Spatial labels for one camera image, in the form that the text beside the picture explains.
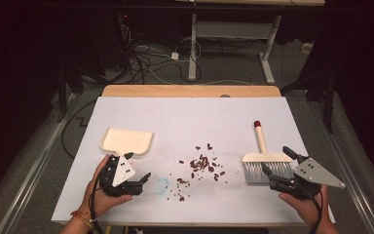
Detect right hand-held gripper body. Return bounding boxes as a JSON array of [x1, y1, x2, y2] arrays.
[[269, 156, 347, 200]]

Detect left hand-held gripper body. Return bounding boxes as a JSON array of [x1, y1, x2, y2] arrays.
[[98, 154, 144, 198]]

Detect cream brush with grey bristles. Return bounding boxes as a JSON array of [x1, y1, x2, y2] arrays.
[[242, 120, 295, 186]]

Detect cream dustpan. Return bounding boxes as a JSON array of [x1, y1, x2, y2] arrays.
[[99, 127, 155, 164]]

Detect red beans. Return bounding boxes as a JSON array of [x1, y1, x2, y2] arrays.
[[167, 142, 228, 203]]

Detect person's right hand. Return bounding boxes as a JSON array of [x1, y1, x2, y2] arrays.
[[279, 185, 331, 227]]

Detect person's left hand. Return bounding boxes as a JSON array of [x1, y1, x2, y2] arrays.
[[82, 154, 134, 219]]

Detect black metal stand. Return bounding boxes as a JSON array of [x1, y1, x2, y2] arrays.
[[280, 63, 338, 135]]

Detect white foam board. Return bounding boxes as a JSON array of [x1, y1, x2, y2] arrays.
[[51, 96, 336, 228]]

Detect wooden table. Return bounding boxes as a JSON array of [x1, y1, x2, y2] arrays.
[[101, 84, 282, 98]]

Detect small white box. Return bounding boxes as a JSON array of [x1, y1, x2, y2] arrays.
[[300, 41, 315, 56]]

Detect white desk with metal legs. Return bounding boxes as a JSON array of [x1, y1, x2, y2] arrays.
[[174, 0, 326, 86]]

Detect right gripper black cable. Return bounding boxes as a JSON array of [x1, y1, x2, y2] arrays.
[[300, 184, 323, 229]]

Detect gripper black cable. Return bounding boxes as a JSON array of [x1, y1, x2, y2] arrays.
[[300, 184, 323, 229], [89, 169, 105, 234]]

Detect metal floor rail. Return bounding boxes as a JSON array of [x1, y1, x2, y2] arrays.
[[0, 93, 80, 234], [311, 97, 374, 234]]

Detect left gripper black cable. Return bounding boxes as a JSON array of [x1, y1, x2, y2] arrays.
[[89, 169, 105, 234]]

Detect red and orange bracelet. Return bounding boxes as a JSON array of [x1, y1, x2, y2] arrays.
[[70, 210, 94, 229]]

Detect black floor cable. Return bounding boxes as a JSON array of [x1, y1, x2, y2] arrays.
[[60, 98, 98, 161]]

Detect tangle of floor cables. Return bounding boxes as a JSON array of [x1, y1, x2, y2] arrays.
[[116, 22, 203, 86]]

